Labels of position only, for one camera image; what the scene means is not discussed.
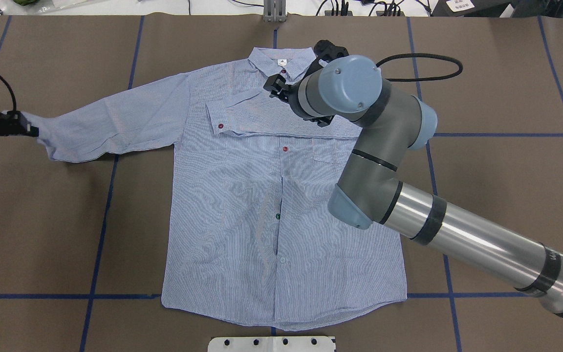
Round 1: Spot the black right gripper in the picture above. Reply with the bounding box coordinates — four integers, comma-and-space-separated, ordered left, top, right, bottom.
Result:
263, 74, 306, 118

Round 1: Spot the light blue striped shirt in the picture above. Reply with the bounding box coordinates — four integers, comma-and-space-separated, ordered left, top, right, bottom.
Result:
25, 47, 408, 330

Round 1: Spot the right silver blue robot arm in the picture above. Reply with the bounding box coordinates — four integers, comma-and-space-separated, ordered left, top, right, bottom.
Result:
263, 53, 563, 319

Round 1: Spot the grey aluminium frame post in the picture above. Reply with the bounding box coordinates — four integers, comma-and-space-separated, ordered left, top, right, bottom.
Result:
263, 0, 287, 23

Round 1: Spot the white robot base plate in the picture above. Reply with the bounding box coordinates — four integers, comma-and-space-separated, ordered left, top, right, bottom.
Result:
207, 336, 337, 352

